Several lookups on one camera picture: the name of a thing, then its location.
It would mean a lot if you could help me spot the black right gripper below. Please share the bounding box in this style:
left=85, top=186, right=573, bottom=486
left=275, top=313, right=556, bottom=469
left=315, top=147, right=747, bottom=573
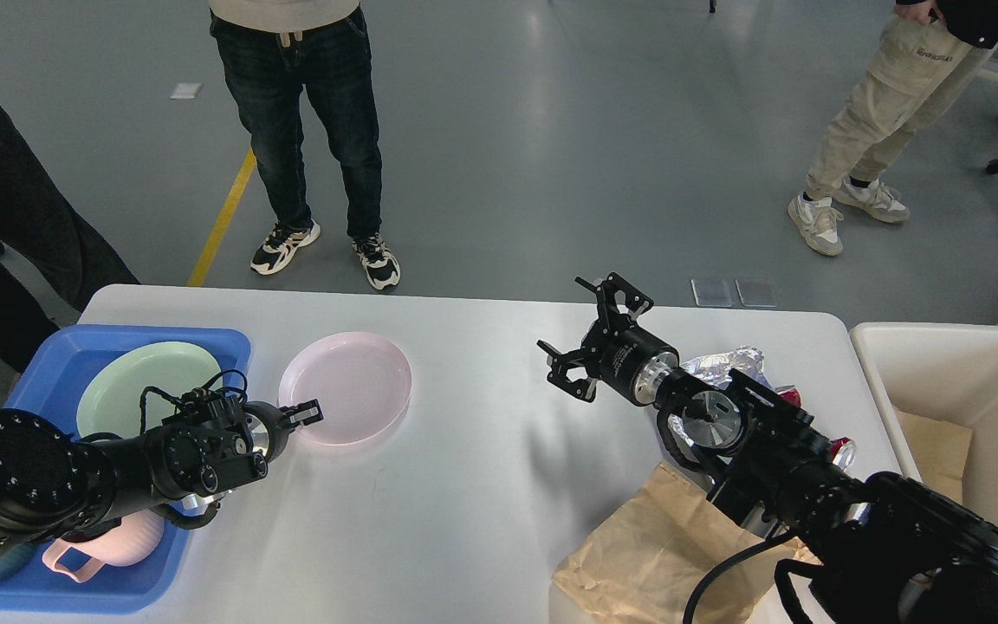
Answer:
left=537, top=272, right=680, bottom=406

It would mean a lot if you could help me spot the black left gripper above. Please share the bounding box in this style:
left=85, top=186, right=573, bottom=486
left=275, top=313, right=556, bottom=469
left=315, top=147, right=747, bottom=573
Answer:
left=243, top=399, right=324, bottom=462

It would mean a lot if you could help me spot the pink plate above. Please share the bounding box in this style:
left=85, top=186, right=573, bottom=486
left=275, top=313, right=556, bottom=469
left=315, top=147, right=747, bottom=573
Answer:
left=278, top=332, right=412, bottom=447

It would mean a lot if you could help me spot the aluminium foil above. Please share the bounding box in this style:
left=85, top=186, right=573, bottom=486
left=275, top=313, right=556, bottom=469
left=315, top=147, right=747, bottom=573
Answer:
left=669, top=345, right=773, bottom=451

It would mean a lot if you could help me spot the pink mug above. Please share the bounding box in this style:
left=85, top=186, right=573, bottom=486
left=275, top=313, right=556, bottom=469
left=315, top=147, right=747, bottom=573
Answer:
left=41, top=510, right=164, bottom=583

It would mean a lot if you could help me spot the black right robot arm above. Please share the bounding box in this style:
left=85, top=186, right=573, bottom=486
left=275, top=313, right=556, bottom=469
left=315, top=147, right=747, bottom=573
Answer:
left=539, top=273, right=998, bottom=623

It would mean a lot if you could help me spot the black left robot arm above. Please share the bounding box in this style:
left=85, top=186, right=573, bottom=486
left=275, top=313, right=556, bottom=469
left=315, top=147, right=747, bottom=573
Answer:
left=0, top=380, right=324, bottom=556

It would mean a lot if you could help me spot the green plate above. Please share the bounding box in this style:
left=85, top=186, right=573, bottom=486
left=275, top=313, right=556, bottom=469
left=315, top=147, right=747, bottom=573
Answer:
left=76, top=342, right=219, bottom=438

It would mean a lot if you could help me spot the brown paper bag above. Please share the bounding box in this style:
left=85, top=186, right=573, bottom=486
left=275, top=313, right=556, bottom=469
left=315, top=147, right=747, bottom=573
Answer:
left=553, top=461, right=812, bottom=624

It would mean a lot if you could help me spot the blue plastic tray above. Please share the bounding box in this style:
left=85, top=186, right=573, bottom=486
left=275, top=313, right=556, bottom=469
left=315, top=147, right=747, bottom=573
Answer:
left=0, top=324, right=252, bottom=614

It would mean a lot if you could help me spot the crushed red can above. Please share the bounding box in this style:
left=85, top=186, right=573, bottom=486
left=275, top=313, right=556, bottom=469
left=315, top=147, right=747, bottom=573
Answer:
left=774, top=386, right=857, bottom=471

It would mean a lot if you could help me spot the person in blue jeans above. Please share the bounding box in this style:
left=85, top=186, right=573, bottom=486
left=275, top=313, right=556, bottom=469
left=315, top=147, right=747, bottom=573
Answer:
left=209, top=0, right=402, bottom=291

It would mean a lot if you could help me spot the person in cream sweater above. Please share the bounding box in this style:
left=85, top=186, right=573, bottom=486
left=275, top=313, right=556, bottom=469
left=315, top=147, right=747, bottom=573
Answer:
left=0, top=106, right=136, bottom=373

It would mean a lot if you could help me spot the beige plastic bin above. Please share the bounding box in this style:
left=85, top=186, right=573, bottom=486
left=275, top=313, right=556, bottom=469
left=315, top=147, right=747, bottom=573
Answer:
left=851, top=322, right=998, bottom=526

